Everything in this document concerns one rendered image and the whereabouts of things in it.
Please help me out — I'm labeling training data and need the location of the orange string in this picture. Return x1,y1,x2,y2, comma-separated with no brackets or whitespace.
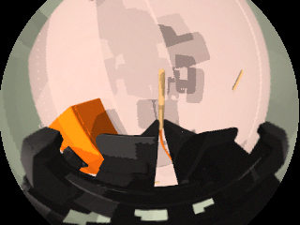
157,68,172,160

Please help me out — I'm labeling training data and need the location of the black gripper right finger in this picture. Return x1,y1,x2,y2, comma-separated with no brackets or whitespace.
164,119,239,184

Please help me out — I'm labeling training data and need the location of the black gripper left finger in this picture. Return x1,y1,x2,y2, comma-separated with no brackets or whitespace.
95,119,160,184

